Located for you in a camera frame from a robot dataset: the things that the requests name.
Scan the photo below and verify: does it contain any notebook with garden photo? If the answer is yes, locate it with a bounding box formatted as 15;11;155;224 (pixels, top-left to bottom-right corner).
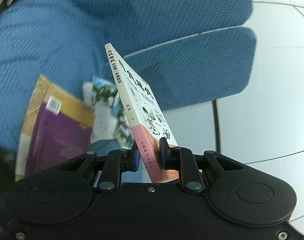
82;76;134;149

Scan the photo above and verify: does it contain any white and pink book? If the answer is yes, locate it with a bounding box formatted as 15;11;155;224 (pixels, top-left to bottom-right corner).
105;43;179;183

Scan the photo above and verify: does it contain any purple and gold book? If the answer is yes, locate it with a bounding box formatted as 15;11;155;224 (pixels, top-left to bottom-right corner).
15;75;94;181

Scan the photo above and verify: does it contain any blue textured chair cover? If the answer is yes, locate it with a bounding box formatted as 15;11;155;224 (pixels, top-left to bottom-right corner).
0;0;256;152

